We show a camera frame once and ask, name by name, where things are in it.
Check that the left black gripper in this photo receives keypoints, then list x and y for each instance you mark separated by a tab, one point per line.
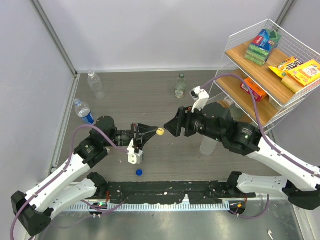
141	133

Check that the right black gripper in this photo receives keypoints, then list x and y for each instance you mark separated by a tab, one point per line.
174	126

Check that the yellow bottle cap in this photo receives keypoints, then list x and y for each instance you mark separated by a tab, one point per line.
160	131

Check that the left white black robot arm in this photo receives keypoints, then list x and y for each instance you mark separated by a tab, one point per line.
36	208

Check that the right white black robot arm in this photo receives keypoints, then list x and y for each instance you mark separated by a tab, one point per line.
297	180

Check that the green cap glass bottle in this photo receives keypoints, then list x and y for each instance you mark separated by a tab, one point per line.
180	86

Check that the clear bottle blue cap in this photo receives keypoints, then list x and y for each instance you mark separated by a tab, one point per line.
207	146

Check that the dark blue bottle cap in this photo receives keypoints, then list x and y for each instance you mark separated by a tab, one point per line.
139	172

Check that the blue label water bottle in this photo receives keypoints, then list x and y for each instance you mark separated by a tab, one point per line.
83	110

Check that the clear empty plastic bottle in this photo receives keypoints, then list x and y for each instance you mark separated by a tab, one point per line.
95	84

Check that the small white box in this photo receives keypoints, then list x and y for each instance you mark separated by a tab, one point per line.
228	101

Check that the green grey cup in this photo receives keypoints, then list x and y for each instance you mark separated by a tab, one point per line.
236	112

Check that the orange red box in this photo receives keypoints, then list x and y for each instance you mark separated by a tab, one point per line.
258	93

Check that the green sponge pack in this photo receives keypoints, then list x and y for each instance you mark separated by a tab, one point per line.
262	46

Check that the yellow candy bag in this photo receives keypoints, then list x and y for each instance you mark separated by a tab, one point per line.
282	69

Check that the yellow sponge pack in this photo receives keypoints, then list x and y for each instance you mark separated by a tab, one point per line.
301	76

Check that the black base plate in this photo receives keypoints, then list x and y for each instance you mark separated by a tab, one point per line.
169	192

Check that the white slotted cable duct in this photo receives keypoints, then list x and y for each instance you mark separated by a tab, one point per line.
182	207

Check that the white wire shelf rack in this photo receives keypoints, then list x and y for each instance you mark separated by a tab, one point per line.
280	100

